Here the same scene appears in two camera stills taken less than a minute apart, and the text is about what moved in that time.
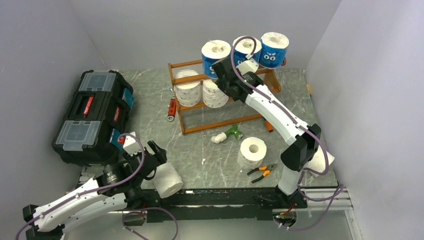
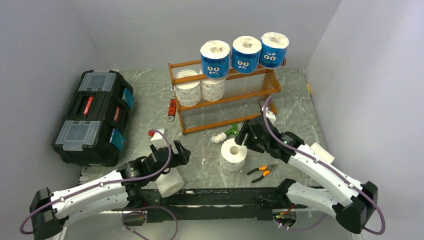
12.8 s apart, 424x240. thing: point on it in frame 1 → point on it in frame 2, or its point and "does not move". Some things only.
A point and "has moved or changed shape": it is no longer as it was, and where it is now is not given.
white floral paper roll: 252,151 → 233,156
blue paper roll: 213,52 does not move
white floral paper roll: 213,96 has moved or changed shape
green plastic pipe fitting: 238,134 does not move
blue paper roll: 273,48 does not move
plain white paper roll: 167,180 does not move
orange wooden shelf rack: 201,104 does not move
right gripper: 219,83 → 244,130
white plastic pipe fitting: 219,138 does not move
